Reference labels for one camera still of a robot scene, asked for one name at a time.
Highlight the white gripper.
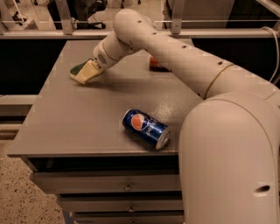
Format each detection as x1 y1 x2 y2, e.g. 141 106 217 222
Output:
76 32 137 84

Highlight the green and yellow sponge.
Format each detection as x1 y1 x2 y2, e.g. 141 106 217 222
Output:
70 63 82 81

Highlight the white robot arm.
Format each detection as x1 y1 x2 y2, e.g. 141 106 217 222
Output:
74 9 280 224

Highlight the orange crushed soda can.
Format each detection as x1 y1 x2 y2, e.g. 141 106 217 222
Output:
150 55 168 72

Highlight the blue pepsi can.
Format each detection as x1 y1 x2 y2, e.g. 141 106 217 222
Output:
122 108 171 150

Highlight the grey metal railing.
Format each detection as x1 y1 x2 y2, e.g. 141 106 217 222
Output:
0 0 279 39

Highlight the black office chair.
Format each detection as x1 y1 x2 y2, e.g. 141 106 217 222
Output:
47 0 106 30

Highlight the grey drawer cabinet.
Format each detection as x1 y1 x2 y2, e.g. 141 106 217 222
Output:
8 40 201 224

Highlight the white cable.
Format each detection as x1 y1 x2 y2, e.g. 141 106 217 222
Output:
261 25 280 84

